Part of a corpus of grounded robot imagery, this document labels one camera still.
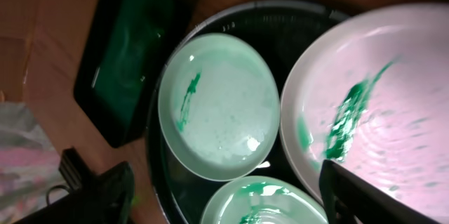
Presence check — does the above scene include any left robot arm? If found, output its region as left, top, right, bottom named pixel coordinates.
left=18, top=147, right=135, bottom=224

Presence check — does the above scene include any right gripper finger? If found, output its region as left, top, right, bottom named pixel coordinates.
left=319, top=159, right=435, bottom=223

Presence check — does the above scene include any black rectangular water tray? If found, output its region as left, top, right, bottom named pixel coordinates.
left=73, top=0, right=191, bottom=148

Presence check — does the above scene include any white plate rear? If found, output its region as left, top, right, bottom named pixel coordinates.
left=280, top=3, right=448, bottom=223

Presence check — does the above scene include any mint plate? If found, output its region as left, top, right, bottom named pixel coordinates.
left=158, top=33, right=280, bottom=181
left=200, top=176, right=328, bottom=224

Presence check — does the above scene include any mint plate front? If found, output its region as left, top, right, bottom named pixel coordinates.
left=200, top=176, right=328, bottom=224

